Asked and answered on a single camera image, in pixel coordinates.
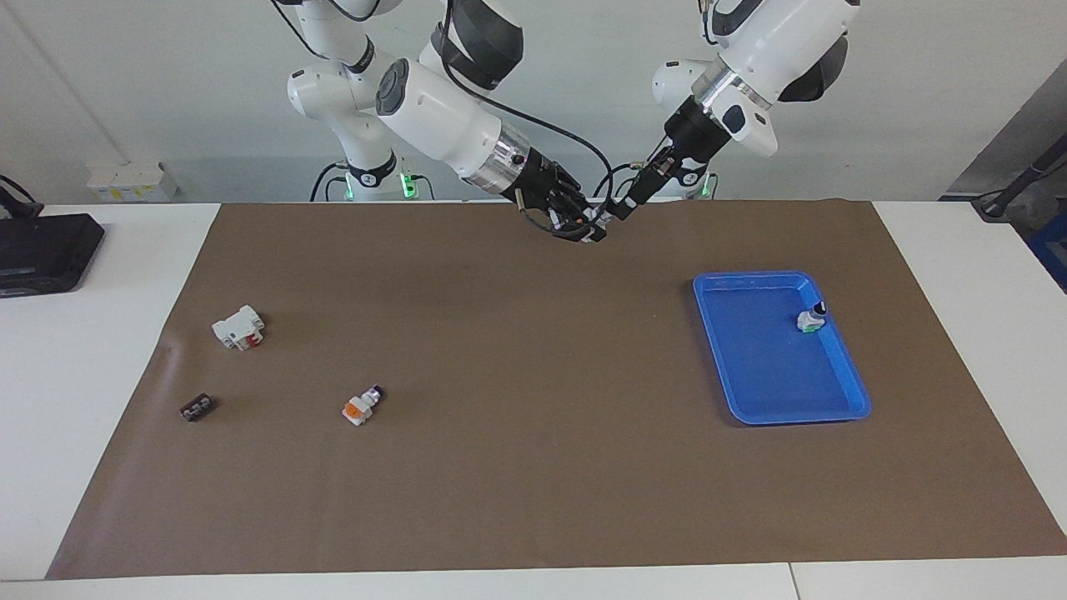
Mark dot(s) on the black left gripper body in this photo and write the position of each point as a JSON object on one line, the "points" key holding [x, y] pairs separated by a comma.
{"points": [[688, 137]]}

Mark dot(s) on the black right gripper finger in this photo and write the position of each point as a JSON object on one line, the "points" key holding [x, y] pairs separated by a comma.
{"points": [[577, 232], [585, 207], [621, 210]]}

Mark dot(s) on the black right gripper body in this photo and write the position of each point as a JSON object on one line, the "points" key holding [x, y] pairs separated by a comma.
{"points": [[542, 187]]}

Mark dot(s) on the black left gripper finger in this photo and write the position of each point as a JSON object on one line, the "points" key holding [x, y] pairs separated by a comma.
{"points": [[638, 193]]}

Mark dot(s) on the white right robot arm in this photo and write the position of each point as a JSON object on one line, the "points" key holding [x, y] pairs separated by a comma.
{"points": [[433, 117]]}

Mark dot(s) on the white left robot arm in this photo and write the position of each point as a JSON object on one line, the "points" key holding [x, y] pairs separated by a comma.
{"points": [[775, 42]]}

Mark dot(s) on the blue plastic tray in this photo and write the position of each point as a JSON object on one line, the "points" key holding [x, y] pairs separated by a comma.
{"points": [[767, 367]]}

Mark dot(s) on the brown table mat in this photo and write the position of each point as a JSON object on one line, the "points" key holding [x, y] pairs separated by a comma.
{"points": [[500, 467]]}

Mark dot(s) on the white circuit breaker red levers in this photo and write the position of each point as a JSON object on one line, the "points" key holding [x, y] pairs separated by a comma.
{"points": [[237, 327]]}

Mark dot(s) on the black tripod leg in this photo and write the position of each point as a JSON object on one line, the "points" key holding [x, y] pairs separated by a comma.
{"points": [[1021, 179]]}

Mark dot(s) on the blue crate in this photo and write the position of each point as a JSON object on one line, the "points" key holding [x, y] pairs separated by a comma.
{"points": [[1052, 258]]}

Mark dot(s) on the small black cylindrical component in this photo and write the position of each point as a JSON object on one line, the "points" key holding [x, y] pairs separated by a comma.
{"points": [[197, 408]]}

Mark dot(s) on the white cardboard box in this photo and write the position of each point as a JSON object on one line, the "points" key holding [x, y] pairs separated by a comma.
{"points": [[125, 182]]}

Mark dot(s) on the black electronic device box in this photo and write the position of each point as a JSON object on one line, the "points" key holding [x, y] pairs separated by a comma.
{"points": [[42, 250]]}

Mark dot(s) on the white selector switch black knob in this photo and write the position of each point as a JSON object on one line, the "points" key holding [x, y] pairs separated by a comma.
{"points": [[810, 320]]}

